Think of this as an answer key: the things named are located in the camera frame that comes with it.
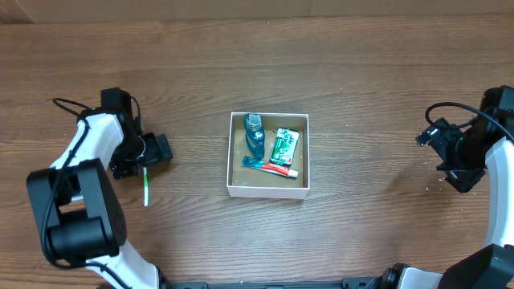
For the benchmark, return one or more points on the blue mouthwash bottle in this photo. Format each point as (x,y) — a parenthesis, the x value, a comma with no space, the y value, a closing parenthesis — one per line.
(255,135)

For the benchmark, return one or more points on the small teal tube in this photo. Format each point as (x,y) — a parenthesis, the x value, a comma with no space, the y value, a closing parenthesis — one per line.
(250,162)

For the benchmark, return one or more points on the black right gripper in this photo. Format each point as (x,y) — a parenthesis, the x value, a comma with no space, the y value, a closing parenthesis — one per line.
(464,179)

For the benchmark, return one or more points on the green white toothbrush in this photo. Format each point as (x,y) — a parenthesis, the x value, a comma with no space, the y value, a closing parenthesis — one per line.
(146,187)

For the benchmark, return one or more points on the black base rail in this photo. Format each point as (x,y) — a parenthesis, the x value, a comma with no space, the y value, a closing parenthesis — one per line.
(345,283)

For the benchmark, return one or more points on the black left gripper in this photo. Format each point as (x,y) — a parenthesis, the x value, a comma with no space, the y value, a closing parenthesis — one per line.
(131,167)

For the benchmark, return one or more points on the white cardboard box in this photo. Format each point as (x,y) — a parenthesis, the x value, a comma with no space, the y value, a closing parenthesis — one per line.
(246,182)

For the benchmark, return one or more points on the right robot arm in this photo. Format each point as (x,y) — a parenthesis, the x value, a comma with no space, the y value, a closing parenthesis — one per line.
(482,147)

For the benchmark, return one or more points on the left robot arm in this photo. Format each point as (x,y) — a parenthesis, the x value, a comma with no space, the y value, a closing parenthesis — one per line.
(77,213)

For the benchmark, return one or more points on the green white packet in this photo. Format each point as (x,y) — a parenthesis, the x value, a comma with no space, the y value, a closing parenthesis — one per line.
(284,149)

